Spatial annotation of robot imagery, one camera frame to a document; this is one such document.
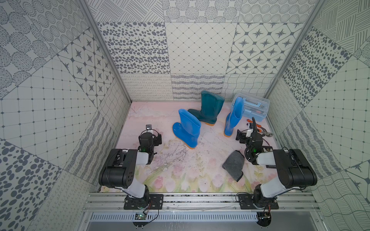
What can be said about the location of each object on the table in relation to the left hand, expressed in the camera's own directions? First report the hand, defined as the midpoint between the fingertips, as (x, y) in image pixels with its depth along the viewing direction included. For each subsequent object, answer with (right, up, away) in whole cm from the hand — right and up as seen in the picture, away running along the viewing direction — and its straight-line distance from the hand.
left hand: (155, 133), depth 94 cm
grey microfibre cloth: (+49, -16, -12) cm, 53 cm away
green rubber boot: (+37, +19, -4) cm, 42 cm away
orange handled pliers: (+77, +1, +9) cm, 78 cm away
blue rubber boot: (+48, +12, -16) cm, 52 cm away
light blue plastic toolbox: (+72, +18, +9) cm, 74 cm away
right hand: (+61, +1, +1) cm, 61 cm away
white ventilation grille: (+14, -39, -24) cm, 48 cm away
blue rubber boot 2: (+22, +3, -4) cm, 23 cm away
